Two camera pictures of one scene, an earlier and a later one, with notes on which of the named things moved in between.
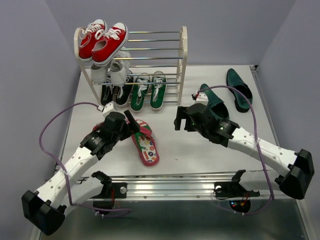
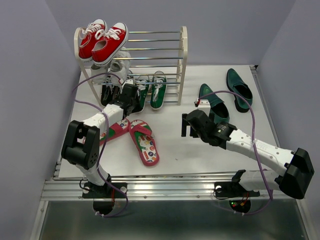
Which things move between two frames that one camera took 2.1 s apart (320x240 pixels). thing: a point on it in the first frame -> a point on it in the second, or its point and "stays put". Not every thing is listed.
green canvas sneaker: (158, 89) stays put
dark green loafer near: (215, 104) stays put
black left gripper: (130, 128) -> (137, 96)
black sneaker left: (107, 94) stays put
